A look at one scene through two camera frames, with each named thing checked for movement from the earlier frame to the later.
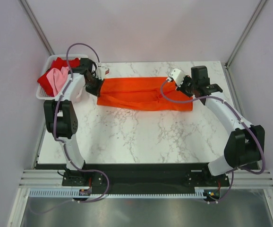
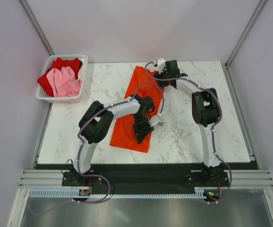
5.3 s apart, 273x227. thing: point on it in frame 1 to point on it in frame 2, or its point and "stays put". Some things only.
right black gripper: (181, 87) to (160, 84)
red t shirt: (58, 63) stays put
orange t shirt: (142, 93) to (143, 83)
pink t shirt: (58, 78) stays put
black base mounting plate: (144, 178) stays put
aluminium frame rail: (53, 178) stays put
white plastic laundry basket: (41, 93) stays put
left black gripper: (97, 91) to (141, 133)
